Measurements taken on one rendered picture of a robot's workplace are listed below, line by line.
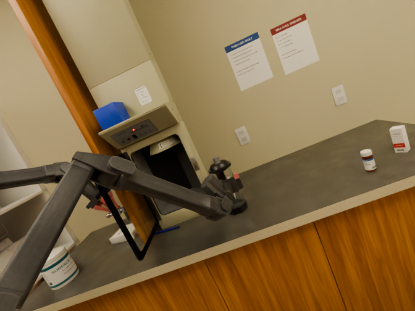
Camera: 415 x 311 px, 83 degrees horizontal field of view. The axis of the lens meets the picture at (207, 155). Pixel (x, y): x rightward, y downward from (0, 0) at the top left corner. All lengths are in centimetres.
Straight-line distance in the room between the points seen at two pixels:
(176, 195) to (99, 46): 77
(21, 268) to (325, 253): 94
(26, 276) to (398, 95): 187
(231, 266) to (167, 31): 131
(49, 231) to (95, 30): 89
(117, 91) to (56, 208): 69
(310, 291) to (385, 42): 141
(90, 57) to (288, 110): 112
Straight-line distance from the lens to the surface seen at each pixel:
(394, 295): 132
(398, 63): 185
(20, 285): 57
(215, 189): 85
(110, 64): 119
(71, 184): 64
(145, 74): 113
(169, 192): 72
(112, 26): 121
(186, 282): 110
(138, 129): 107
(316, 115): 163
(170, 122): 106
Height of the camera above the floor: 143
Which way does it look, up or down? 11 degrees down
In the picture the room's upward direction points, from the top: 24 degrees counter-clockwise
